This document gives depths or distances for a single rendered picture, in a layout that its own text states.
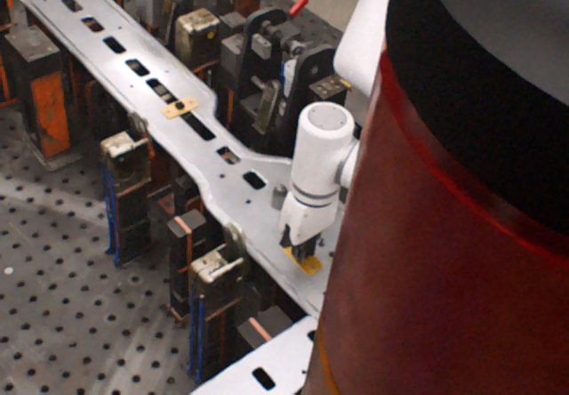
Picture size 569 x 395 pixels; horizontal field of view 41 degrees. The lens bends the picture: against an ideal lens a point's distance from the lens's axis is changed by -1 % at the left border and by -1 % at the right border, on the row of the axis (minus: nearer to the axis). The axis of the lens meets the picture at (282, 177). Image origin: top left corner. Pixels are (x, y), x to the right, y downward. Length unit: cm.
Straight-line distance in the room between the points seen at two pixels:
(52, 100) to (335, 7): 225
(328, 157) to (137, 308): 70
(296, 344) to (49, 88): 90
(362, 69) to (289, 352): 48
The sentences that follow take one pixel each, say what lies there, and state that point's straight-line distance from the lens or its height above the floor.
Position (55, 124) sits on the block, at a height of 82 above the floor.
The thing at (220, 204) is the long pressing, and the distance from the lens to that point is 150.
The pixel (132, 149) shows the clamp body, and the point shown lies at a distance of 155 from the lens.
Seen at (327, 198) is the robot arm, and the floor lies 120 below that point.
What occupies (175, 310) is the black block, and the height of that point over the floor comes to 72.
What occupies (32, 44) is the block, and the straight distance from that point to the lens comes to 185.
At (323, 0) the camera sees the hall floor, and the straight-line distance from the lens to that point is 394.
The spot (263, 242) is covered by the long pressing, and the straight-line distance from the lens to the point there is 144.
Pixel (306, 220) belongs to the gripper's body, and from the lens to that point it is 129.
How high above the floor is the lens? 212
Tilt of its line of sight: 46 degrees down
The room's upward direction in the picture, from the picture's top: 8 degrees clockwise
